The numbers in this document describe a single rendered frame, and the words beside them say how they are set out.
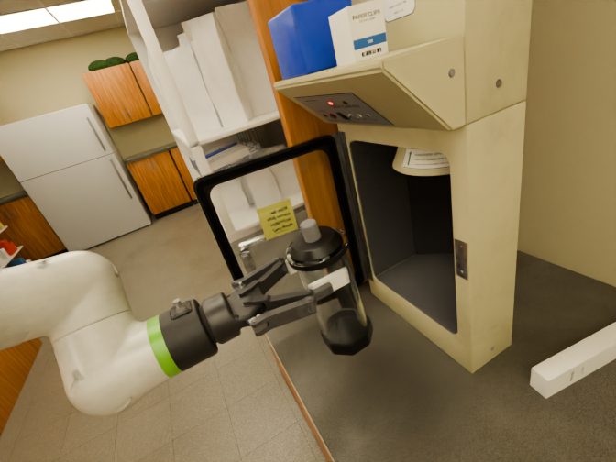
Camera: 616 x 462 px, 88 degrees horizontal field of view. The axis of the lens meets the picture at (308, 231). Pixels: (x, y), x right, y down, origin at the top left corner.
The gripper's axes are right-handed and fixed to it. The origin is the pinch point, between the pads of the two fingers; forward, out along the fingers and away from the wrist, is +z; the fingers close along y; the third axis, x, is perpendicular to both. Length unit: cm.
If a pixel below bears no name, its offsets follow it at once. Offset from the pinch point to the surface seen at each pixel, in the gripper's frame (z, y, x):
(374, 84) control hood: 7.9, -11.4, -27.5
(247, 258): -9.5, 16.8, 1.2
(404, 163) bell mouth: 19.8, -0.6, -12.5
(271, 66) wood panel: 8.9, 21.9, -32.8
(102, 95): -61, 507, -64
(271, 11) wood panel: 11.7, 21.9, -41.5
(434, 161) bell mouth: 21.6, -5.8, -12.9
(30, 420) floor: -159, 166, 123
